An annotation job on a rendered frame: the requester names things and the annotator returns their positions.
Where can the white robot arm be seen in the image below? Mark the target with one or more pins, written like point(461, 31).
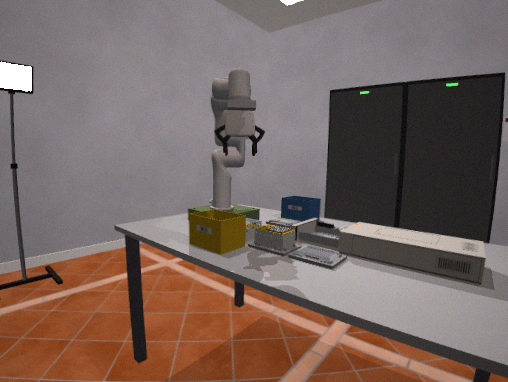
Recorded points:
point(236, 87)

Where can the blue open-top box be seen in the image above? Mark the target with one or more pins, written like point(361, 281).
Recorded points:
point(300, 208)

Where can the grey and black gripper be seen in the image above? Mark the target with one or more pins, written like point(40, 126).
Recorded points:
point(239, 125)

